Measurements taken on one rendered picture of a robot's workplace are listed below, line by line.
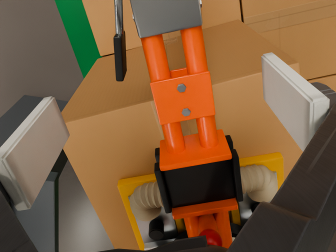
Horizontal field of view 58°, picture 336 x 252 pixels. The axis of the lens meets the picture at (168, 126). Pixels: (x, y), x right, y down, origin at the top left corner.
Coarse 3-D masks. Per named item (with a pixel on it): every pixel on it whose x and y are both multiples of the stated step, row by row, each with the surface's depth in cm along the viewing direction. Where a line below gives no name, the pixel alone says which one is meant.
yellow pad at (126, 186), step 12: (120, 180) 54; (132, 180) 53; (144, 180) 53; (120, 192) 54; (132, 192) 54; (132, 216) 56; (168, 216) 56; (132, 228) 58; (144, 228) 57; (156, 228) 54; (168, 228) 57; (180, 228) 58; (144, 240) 58; (156, 240) 59
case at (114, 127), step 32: (224, 32) 71; (256, 32) 64; (96, 64) 78; (128, 64) 70; (224, 64) 52; (256, 64) 48; (288, 64) 45; (96, 96) 56; (128, 96) 51; (224, 96) 47; (256, 96) 47; (96, 128) 49; (128, 128) 50; (160, 128) 50; (192, 128) 50; (224, 128) 50; (256, 128) 50; (96, 160) 52; (128, 160) 53; (288, 160) 53; (96, 192) 56; (128, 224) 60
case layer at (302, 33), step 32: (96, 0) 77; (128, 0) 78; (224, 0) 78; (256, 0) 78; (288, 0) 78; (320, 0) 78; (96, 32) 81; (128, 32) 81; (288, 32) 82; (320, 32) 82; (320, 64) 86
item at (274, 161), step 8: (240, 160) 52; (248, 160) 52; (256, 160) 51; (264, 160) 51; (272, 160) 51; (280, 160) 51; (272, 168) 52; (280, 168) 52; (280, 176) 52; (280, 184) 53; (248, 200) 54; (240, 208) 55; (248, 208) 55; (232, 216) 57; (240, 216) 56; (248, 216) 56; (240, 224) 57
